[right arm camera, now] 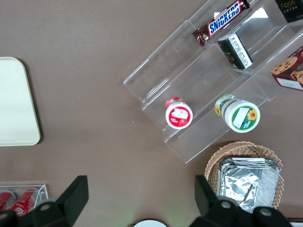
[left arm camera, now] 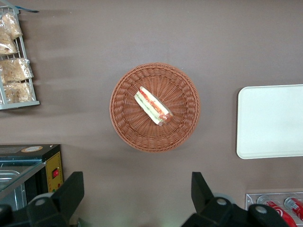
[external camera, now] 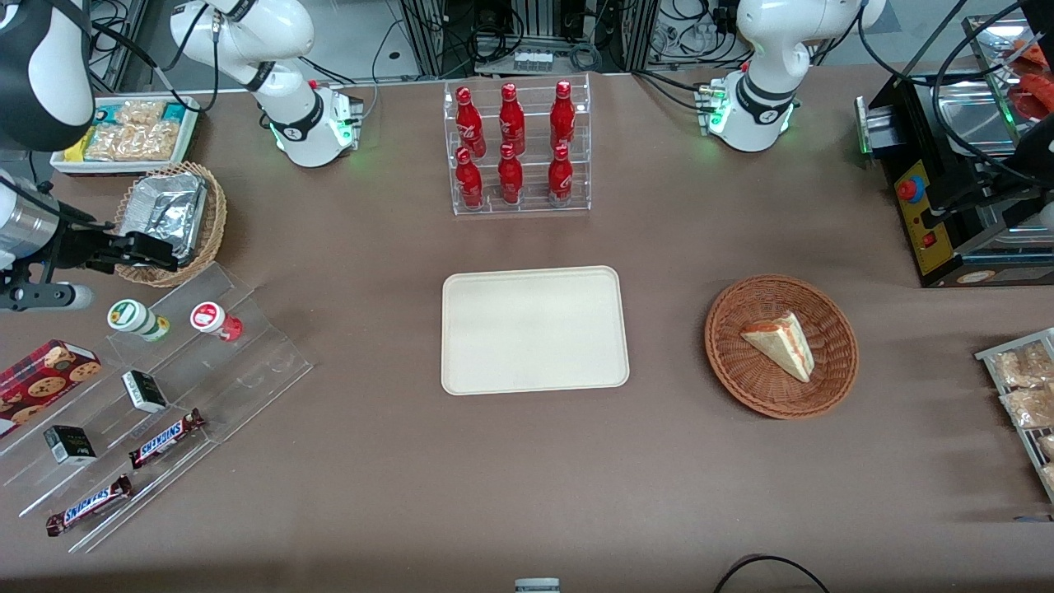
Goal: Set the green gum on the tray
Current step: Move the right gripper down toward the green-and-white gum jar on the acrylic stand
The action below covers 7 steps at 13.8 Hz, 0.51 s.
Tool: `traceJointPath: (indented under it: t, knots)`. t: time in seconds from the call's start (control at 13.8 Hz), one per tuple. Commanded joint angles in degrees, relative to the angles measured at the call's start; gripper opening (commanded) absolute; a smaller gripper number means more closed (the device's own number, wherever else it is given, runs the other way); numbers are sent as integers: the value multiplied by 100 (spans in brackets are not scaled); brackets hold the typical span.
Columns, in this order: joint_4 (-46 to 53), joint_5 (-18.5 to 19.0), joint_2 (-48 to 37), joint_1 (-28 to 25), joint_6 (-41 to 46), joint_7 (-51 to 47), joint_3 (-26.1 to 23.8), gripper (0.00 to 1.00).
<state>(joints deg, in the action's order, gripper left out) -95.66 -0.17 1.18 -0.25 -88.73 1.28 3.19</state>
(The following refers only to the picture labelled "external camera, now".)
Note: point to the beige plastic tray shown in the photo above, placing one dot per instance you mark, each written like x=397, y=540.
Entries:
x=535, y=329

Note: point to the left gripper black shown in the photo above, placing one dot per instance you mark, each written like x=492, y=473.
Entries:
x=980, y=194

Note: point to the red cookie box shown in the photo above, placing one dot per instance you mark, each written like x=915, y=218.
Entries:
x=41, y=383

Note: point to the Snickers bar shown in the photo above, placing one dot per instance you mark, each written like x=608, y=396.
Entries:
x=89, y=505
x=165, y=439

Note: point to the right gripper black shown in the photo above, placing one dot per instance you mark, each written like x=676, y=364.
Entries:
x=80, y=248

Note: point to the red cola bottle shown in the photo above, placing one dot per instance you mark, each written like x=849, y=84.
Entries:
x=560, y=177
x=511, y=119
x=510, y=177
x=469, y=183
x=469, y=123
x=562, y=115

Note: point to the white snack bin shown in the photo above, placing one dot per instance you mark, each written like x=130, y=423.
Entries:
x=115, y=168

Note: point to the blue tape strip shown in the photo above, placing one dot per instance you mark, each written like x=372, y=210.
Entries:
x=1036, y=518

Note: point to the clear acrylic stepped stand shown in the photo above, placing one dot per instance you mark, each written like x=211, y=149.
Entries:
x=247, y=362

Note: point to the oval wicker basket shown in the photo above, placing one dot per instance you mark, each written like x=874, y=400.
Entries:
x=216, y=222

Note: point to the white power strip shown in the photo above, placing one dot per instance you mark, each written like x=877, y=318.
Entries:
x=533, y=61

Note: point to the wrapped triangle sandwich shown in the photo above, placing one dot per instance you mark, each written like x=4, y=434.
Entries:
x=782, y=346

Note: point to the yellow snack pack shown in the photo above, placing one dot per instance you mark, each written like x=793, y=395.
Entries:
x=76, y=148

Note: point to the clear acrylic bottle rack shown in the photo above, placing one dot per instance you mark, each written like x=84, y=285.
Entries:
x=533, y=123

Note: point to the green gum bottle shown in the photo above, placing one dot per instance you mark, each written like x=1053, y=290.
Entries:
x=136, y=319

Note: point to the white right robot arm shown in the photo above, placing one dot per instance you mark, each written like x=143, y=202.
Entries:
x=292, y=123

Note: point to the black food warmer machine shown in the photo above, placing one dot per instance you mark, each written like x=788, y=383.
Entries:
x=926, y=255

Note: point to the teal snack pack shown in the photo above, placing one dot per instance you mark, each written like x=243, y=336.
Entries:
x=104, y=115
x=174, y=113

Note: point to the clear bag of snacks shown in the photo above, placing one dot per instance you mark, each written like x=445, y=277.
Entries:
x=1021, y=366
x=1029, y=408
x=1047, y=445
x=1048, y=474

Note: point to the round brown wicker basket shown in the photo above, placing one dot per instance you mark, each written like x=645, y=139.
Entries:
x=741, y=371

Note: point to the silver foil pack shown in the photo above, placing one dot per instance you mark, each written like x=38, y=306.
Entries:
x=165, y=210

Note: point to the red packaged food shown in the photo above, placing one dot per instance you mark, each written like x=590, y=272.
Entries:
x=1036, y=82

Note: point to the clear bag of nuts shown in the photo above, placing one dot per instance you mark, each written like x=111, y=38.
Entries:
x=142, y=112
x=132, y=142

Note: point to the small black box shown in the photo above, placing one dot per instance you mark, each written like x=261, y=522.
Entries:
x=144, y=391
x=70, y=445

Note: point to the small grey block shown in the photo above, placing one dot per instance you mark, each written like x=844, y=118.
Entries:
x=537, y=586

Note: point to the aluminium frame rack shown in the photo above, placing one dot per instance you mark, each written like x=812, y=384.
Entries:
x=535, y=25

